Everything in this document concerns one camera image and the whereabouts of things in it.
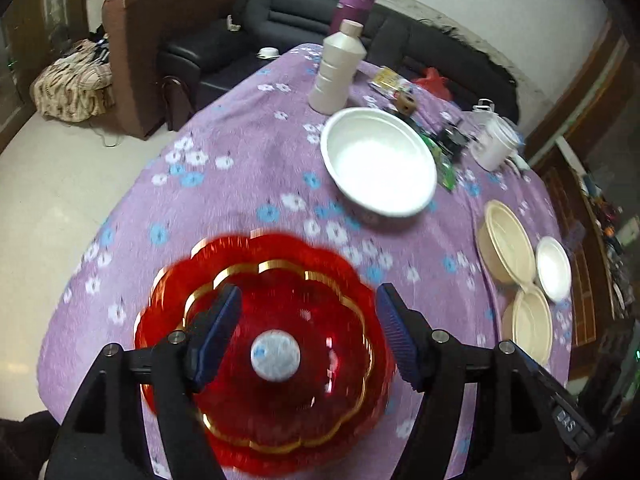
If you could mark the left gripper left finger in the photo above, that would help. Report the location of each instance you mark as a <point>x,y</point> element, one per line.
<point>203,344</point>

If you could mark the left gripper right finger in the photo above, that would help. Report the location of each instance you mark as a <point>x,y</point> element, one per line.
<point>418,355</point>

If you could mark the cream plastic bowl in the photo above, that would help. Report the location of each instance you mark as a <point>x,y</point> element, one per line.
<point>527,322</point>
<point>505,247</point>

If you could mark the large red wedding plate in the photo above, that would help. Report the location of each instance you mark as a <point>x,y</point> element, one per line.
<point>164,313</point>

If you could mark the small red gold-rimmed plate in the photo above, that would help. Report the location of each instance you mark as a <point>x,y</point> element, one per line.
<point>304,364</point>

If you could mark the small white foam bowl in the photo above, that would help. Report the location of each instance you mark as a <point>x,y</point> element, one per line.
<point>554,274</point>

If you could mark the purple floral tablecloth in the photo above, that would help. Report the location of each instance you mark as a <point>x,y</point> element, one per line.
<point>252,161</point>

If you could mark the green snack packets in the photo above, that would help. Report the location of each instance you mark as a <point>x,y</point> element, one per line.
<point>446,176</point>

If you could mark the black small container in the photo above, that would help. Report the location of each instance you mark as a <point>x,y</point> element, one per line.
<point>452,142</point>

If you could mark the white plastic jar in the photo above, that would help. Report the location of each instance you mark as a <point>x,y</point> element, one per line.
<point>496,140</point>

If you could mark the patterned blanket bundle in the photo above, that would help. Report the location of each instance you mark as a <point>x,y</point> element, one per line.
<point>76,87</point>

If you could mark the white plastic bottle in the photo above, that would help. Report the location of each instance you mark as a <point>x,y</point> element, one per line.
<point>342,53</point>

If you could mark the brown armchair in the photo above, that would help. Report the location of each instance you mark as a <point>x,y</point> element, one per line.
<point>135,30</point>

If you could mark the black leather sofa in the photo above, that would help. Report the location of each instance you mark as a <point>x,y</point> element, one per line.
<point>199,66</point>

